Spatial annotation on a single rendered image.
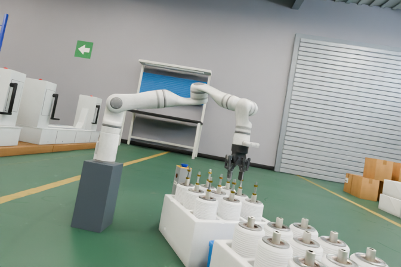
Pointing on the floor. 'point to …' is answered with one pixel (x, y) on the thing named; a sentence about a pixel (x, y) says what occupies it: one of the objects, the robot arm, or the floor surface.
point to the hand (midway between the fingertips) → (235, 176)
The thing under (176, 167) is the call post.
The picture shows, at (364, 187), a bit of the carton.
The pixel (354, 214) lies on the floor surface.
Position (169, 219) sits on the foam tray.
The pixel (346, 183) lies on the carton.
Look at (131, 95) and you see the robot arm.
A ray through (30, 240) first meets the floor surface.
